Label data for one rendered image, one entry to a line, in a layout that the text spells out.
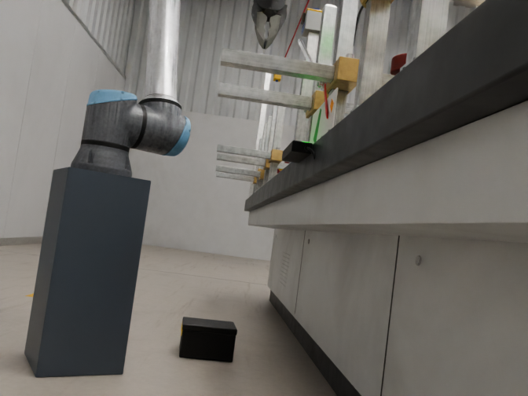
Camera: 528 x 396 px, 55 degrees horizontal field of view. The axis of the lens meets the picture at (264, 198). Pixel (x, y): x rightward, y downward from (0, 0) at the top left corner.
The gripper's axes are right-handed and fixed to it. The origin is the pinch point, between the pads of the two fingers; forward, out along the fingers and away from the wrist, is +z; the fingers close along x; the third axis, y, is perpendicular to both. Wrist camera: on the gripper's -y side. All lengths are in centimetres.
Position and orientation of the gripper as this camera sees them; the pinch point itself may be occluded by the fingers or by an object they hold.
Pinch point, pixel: (265, 42)
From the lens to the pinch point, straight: 136.8
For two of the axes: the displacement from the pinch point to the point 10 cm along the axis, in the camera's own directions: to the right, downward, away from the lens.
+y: -1.2, 0.5, 9.9
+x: -9.8, -1.4, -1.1
